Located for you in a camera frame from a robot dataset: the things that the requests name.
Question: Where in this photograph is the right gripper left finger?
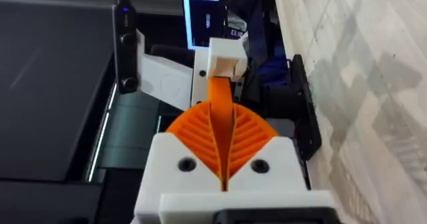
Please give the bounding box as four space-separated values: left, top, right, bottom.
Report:
135 101 224 224

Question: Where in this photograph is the computer monitor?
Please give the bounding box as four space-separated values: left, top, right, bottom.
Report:
181 0 230 51

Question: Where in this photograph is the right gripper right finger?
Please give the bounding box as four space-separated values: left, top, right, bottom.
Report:
226 103 313 191

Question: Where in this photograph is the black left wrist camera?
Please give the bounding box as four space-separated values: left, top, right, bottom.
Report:
112 2 140 95

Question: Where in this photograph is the black left wrist plate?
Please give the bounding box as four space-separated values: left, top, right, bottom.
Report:
289 53 324 162

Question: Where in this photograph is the orange ribbed wedge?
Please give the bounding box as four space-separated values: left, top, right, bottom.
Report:
207 76 235 189

